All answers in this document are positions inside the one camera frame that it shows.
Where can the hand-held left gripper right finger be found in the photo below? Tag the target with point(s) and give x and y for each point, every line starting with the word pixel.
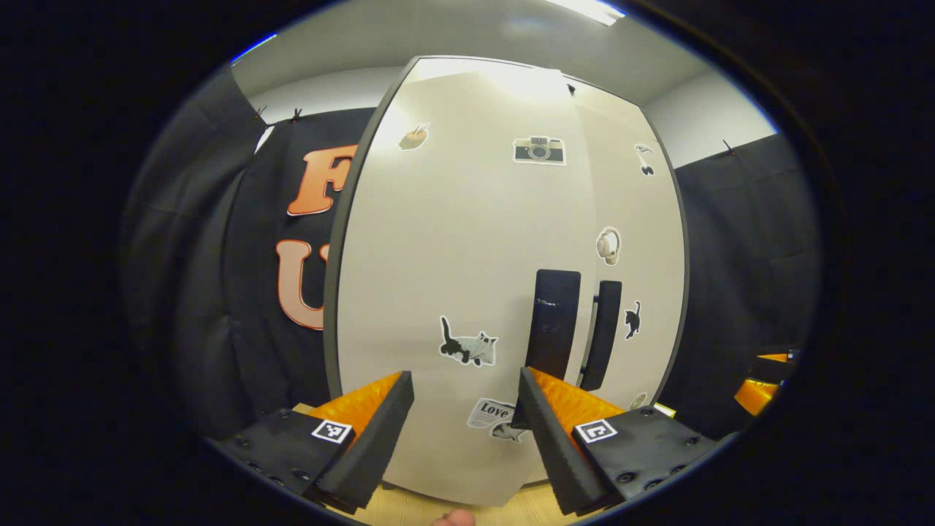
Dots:
pixel 551 446

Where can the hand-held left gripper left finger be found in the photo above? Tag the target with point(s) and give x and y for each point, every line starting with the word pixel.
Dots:
pixel 380 446

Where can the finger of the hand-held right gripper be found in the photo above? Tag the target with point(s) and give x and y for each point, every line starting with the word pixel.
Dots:
pixel 774 370
pixel 756 396

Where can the white shoe cabinet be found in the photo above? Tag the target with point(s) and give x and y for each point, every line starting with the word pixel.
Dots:
pixel 332 307

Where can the white cabinet door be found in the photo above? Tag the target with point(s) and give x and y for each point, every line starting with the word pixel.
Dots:
pixel 654 212
pixel 453 256

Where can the yellow cardboard box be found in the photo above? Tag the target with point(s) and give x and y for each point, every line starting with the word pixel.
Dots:
pixel 665 410

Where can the black backdrop cloth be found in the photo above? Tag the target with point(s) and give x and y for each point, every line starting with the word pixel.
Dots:
pixel 745 256
pixel 204 292

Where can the ceiling light panel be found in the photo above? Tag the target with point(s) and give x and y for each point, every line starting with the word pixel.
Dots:
pixel 588 10

